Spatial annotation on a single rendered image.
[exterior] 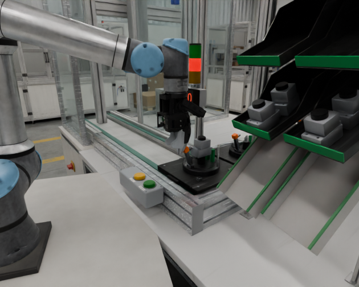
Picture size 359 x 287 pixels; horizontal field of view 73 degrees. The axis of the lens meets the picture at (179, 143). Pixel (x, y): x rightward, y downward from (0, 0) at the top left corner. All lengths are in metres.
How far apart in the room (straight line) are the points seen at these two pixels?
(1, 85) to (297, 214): 0.79
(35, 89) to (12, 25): 5.39
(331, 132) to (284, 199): 0.21
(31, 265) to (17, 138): 0.34
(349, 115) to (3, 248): 0.83
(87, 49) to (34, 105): 5.47
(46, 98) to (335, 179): 5.79
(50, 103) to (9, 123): 5.29
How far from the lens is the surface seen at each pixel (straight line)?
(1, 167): 0.75
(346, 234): 0.94
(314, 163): 0.70
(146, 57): 0.57
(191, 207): 0.73
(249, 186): 0.71
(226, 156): 1.05
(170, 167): 0.93
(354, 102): 0.58
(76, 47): 0.60
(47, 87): 6.03
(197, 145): 0.88
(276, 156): 0.72
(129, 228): 0.83
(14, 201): 0.74
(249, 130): 0.62
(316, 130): 0.54
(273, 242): 0.81
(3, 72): 0.78
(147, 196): 0.81
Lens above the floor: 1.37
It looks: 20 degrees down
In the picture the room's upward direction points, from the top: straight up
